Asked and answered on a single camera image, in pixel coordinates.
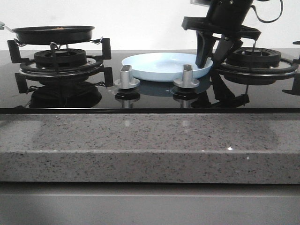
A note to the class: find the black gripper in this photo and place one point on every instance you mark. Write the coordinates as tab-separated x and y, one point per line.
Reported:
223	17

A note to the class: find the light blue plate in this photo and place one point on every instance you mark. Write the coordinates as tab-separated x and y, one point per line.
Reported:
164	66

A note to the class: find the brown meat pieces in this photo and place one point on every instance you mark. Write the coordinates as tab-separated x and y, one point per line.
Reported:
58	28

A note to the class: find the black frying pan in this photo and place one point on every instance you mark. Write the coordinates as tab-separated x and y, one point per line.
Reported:
43	35

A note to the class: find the right gas burner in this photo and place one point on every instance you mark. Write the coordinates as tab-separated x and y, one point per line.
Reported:
259	57

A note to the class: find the gas burner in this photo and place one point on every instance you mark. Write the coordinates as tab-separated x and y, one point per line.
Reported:
259	57
64	57

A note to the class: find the right silver stove knob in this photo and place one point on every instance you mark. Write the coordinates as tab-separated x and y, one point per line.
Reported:
187	80

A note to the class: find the silver stove knob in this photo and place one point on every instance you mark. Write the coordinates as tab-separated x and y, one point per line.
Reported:
187	80
126	80

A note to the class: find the black glass cooktop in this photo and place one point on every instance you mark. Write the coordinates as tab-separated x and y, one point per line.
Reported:
97	94

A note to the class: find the right black pan support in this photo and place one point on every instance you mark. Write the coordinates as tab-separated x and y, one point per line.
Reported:
250	76

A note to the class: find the black pan support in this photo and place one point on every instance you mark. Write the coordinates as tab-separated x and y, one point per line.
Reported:
250	76
59	75

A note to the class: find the left silver stove knob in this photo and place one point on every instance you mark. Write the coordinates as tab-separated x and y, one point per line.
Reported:
126	80

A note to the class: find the left gas burner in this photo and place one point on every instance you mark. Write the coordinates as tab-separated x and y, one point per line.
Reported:
64	57

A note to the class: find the left black pan support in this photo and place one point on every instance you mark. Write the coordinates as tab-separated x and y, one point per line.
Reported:
59	75

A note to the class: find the grey cabinet front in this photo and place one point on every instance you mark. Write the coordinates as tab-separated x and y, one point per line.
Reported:
148	204

